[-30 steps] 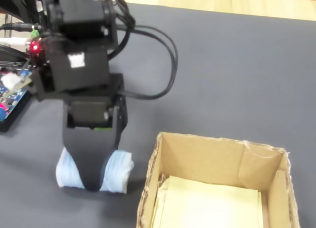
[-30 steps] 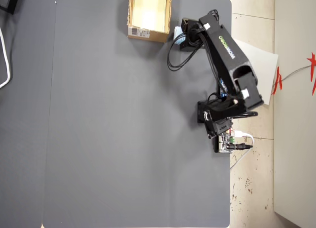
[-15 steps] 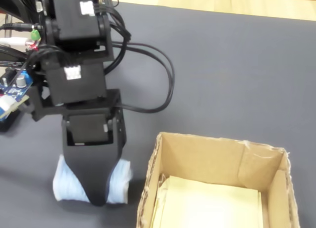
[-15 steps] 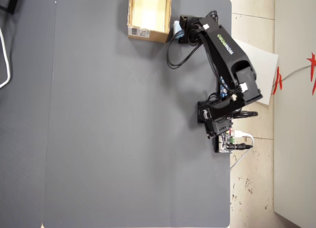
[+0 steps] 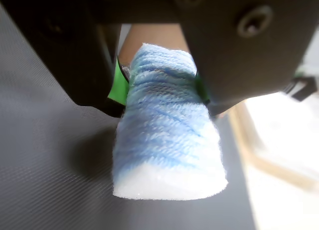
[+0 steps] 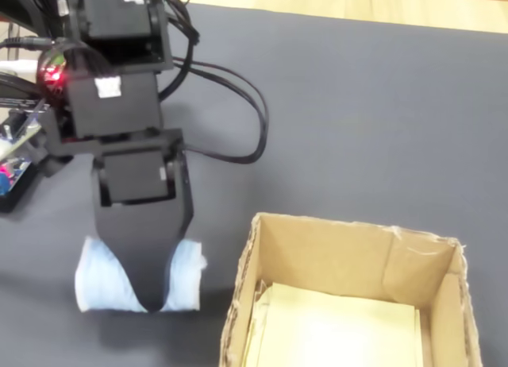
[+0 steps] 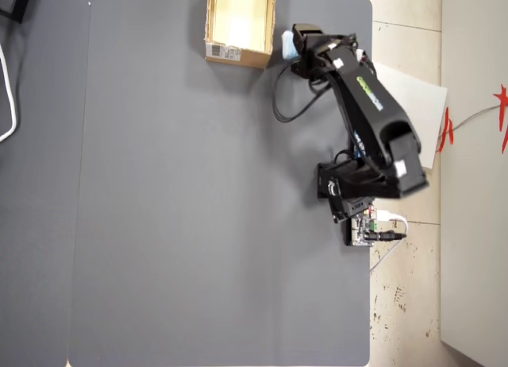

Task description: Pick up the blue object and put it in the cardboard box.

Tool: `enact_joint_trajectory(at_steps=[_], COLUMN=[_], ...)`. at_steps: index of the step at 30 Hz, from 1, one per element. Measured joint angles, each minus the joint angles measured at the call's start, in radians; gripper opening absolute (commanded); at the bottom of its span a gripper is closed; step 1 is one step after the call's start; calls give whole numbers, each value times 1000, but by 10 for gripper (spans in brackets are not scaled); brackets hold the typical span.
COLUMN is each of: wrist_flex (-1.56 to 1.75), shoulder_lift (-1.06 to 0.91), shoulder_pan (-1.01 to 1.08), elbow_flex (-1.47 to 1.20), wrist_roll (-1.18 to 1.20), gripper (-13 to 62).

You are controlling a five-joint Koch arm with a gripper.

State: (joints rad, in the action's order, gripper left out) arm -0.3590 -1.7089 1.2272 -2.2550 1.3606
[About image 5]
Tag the black rectangular device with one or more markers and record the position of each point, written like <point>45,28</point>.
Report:
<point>302,88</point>

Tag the open cardboard box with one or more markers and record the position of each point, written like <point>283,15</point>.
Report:
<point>245,140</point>

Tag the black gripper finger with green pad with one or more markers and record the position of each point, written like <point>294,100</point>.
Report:
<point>62,53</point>
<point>244,58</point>

